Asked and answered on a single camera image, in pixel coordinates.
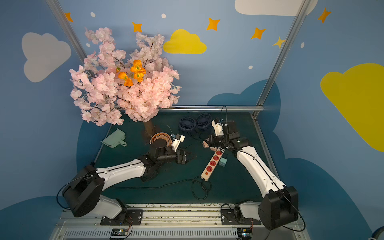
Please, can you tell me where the pink artificial blossom tree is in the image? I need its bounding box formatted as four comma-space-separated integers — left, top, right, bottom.
70, 28, 181, 127

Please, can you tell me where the aluminium rail frame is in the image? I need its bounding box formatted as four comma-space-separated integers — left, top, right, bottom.
50, 204, 310, 240

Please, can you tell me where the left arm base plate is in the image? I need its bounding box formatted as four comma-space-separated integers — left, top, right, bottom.
101, 209, 144, 226

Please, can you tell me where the black power strip cable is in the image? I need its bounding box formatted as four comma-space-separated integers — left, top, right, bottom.
103, 176, 213, 201

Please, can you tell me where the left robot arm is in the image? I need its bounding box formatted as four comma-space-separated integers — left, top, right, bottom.
59, 140, 192, 219

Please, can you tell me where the orange desk fan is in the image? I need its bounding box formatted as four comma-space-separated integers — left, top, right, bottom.
150, 133, 172, 147

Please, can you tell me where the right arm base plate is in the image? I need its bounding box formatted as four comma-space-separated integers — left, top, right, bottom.
220, 209, 262, 226

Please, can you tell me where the white red power strip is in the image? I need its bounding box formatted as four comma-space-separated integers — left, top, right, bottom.
201, 148, 223, 182

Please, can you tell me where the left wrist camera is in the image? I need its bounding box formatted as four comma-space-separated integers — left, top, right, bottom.
171, 134, 185, 152

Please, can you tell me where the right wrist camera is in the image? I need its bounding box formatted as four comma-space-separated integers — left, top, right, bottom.
212, 120, 224, 137

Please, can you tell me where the dark blue fan right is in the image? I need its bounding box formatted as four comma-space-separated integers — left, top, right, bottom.
196, 113, 212, 131

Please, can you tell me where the dark blue fan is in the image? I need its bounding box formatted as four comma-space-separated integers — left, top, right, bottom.
196, 113, 212, 131
179, 117, 196, 135

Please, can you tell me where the mint green dustpan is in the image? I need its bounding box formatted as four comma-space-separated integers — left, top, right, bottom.
101, 129, 127, 148

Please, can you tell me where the right green circuit board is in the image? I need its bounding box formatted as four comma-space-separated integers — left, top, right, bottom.
237, 228, 253, 240

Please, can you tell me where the left green circuit board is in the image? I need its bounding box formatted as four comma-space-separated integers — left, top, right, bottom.
111, 229, 130, 238

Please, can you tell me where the dark blue fan left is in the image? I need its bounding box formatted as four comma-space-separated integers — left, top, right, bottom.
179, 117, 196, 135

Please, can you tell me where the green circuit board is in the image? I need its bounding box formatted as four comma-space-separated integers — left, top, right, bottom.
237, 228, 253, 240
111, 229, 130, 238

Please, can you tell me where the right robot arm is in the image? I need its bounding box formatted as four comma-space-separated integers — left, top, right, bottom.
201, 119, 300, 230

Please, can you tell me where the thin black fan cable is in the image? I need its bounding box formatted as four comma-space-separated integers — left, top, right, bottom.
182, 128, 211, 151

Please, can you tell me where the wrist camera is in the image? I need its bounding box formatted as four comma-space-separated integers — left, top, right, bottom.
212, 120, 224, 137
171, 134, 185, 152

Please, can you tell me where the teal USB charger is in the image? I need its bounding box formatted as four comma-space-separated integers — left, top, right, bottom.
218, 158, 227, 167

